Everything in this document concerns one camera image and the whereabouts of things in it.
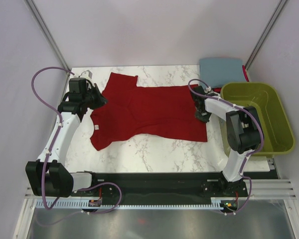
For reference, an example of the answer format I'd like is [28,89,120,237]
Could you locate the aluminium frame post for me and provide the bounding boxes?
[245,0,289,71]
[23,0,72,75]

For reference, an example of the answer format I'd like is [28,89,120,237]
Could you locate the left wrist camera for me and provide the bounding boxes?
[79,70,93,81]

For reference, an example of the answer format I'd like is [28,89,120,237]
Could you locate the olive green plastic basket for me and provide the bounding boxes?
[221,82,295,157]

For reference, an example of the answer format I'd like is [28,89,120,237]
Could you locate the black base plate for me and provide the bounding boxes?
[72,172,248,205]

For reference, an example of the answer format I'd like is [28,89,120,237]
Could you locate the right aluminium frame post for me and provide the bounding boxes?
[245,0,289,71]

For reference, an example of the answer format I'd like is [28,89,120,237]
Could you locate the left aluminium frame post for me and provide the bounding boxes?
[23,0,72,75]

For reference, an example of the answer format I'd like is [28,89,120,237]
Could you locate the white slotted cable duct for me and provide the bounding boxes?
[36,198,240,210]

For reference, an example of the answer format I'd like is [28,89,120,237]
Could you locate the folded blue t-shirt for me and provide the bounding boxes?
[199,57,246,89]

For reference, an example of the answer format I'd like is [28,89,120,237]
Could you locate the red t-shirt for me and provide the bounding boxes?
[90,73,207,150]

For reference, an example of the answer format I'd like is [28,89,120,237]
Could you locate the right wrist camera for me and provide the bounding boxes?
[205,87,220,97]

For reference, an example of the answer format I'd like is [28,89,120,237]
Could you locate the aluminium rail profile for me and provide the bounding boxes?
[250,179,296,200]

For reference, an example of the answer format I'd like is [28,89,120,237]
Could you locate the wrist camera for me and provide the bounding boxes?
[79,70,93,81]
[205,87,220,97]

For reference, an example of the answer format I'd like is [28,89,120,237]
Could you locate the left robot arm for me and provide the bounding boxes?
[25,78,107,198]

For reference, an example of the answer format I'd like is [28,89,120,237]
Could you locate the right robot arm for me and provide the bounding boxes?
[190,86,264,197]

